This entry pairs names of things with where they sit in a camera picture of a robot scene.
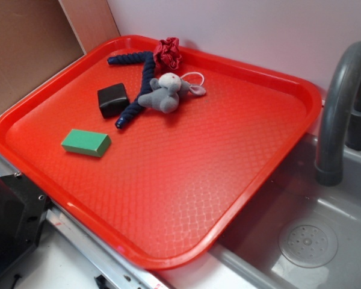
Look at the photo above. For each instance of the crumpled red paper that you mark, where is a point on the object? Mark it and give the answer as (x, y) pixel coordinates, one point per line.
(167, 55)

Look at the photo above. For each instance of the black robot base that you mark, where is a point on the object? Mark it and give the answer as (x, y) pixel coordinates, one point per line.
(23, 207)

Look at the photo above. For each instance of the grey plush mouse toy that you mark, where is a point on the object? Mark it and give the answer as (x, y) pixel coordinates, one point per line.
(168, 89)

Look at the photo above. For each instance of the black rectangular block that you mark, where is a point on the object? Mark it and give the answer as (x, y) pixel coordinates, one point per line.
(112, 100)

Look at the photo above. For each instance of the grey toy faucet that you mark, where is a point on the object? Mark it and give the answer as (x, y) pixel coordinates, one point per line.
(341, 118)

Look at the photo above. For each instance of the grey plastic sink basin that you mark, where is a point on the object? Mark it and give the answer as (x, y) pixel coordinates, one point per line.
(294, 233)

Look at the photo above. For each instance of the silver metal rail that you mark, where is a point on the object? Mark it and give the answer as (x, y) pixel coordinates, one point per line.
(69, 256)

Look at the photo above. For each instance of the brown cardboard panel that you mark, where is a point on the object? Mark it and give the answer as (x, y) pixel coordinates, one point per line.
(40, 38)

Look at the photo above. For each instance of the green rectangular block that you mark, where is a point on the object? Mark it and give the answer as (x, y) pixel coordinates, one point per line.
(88, 143)

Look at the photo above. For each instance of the red plastic tray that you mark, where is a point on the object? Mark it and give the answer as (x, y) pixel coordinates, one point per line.
(169, 184)

